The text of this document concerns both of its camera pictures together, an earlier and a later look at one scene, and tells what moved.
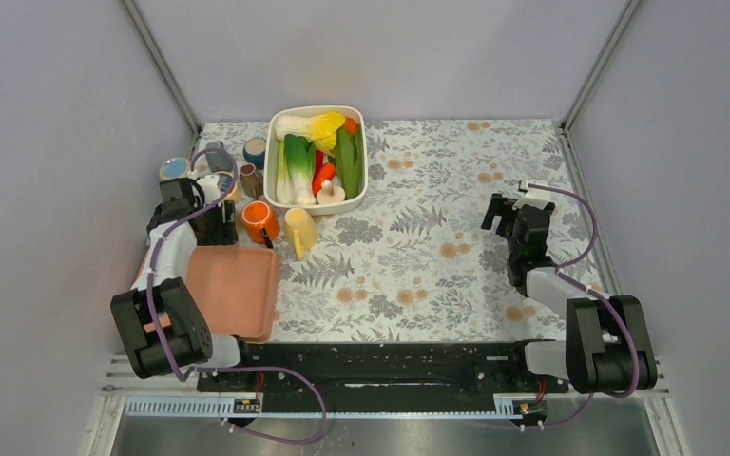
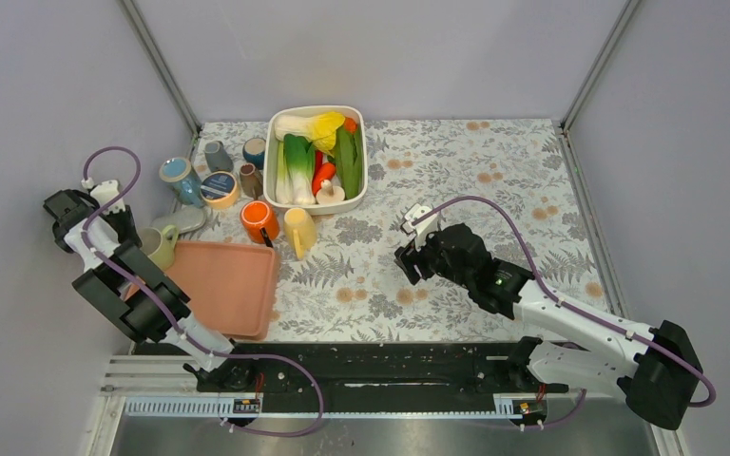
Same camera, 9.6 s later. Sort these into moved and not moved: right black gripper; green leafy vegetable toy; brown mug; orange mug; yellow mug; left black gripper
Moved: right black gripper; left black gripper
Not moved: brown mug; orange mug; yellow mug; green leafy vegetable toy
